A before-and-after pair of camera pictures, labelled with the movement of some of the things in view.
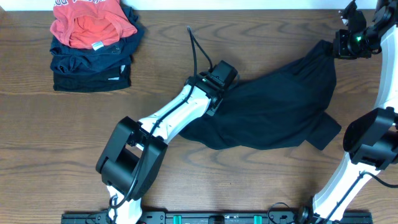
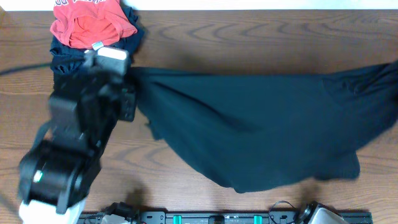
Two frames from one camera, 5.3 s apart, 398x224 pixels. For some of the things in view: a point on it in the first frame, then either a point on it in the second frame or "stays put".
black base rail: x=214 y=217 stays put
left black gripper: x=218 y=101 to x=127 y=101
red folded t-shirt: x=89 y=23 stays put
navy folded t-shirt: x=114 y=56 stays put
